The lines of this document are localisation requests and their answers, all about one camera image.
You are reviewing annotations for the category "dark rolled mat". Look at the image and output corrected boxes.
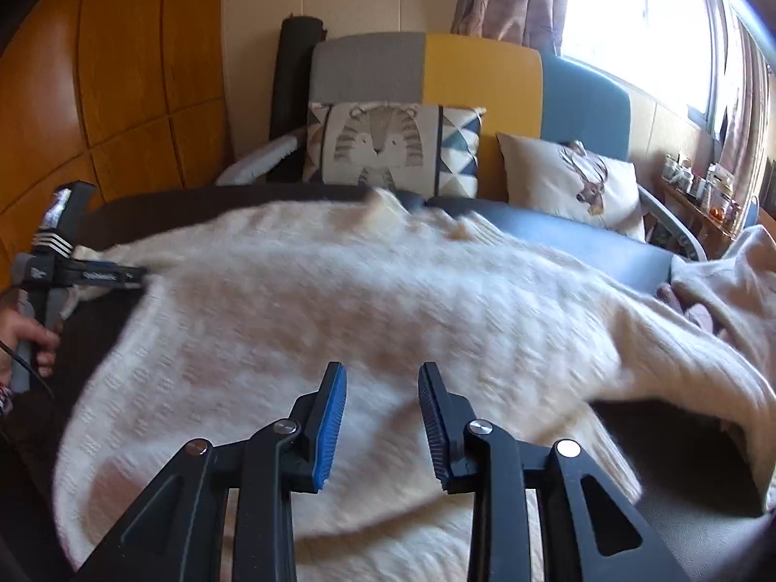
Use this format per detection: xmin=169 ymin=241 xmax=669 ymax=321
xmin=270 ymin=15 xmax=328 ymax=143

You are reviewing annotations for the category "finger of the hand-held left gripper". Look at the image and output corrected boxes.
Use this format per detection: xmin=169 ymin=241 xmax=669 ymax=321
xmin=59 ymin=258 xmax=148 ymax=290

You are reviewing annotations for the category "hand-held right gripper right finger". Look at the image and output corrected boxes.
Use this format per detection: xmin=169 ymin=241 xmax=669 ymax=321
xmin=418 ymin=362 xmax=692 ymax=582

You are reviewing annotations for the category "wooden side shelf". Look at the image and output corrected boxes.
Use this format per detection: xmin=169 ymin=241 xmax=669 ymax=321
xmin=658 ymin=176 xmax=761 ymax=256

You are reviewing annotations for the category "tiger print cushion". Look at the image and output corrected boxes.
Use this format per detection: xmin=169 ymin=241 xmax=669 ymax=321
xmin=302 ymin=102 xmax=486 ymax=200

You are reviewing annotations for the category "mauve ruffled cloth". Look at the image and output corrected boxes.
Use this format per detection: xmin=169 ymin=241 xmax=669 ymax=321
xmin=658 ymin=282 xmax=716 ymax=331

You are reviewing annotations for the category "deer print cushion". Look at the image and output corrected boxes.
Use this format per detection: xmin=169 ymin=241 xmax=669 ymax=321
xmin=497 ymin=131 xmax=647 ymax=242

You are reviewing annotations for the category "grey yellow blue sofa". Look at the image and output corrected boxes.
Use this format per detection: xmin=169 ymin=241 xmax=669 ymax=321
xmin=215 ymin=32 xmax=707 ymax=261

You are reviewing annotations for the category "window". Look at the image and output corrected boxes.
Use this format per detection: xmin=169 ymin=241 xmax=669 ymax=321
xmin=561 ymin=0 xmax=728 ymax=128

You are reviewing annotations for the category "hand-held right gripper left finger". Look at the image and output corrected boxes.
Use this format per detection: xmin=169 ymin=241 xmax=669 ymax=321
xmin=73 ymin=362 xmax=348 ymax=582

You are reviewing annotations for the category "beige cloth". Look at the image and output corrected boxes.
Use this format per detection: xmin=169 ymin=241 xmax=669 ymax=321
xmin=670 ymin=224 xmax=776 ymax=389

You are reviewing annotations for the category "person's left hand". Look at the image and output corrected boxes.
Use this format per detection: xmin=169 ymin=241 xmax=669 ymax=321
xmin=0 ymin=308 xmax=63 ymax=380

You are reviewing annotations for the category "side shelf with jars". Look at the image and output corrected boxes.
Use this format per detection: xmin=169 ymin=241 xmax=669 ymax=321
xmin=661 ymin=154 xmax=744 ymax=222

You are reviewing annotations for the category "black cable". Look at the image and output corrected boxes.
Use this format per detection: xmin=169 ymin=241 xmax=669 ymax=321
xmin=0 ymin=339 xmax=58 ymax=401

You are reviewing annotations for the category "black massage table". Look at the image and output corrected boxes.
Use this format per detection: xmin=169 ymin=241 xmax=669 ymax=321
xmin=0 ymin=185 xmax=768 ymax=582

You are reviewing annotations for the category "cream knit sweater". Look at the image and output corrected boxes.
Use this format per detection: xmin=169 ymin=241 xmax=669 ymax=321
xmin=53 ymin=187 xmax=776 ymax=582

